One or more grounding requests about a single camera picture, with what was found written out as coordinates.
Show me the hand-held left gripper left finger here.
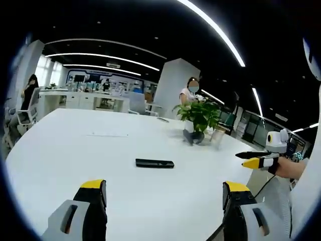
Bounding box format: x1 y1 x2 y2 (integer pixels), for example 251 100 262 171
41 179 108 241

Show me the grey office chair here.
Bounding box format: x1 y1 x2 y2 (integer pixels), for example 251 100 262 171
127 91 146 115

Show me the white pillar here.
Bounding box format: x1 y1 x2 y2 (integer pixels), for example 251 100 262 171
152 58 201 118

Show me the black cable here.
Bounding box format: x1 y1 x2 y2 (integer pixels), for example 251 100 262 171
253 173 276 198

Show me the black remote control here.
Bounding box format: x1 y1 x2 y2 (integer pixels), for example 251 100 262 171
135 158 175 169

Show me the person's white shirt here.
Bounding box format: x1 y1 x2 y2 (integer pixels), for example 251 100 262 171
288 37 321 239

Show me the green potted plant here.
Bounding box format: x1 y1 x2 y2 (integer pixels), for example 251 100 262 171
172 96 223 146

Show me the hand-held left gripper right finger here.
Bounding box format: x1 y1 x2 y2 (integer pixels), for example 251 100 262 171
222 181 285 241

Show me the white office desk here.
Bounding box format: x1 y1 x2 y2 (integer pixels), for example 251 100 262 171
37 89 131 112

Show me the white office chair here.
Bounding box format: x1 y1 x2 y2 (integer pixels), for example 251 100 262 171
15 87 41 136

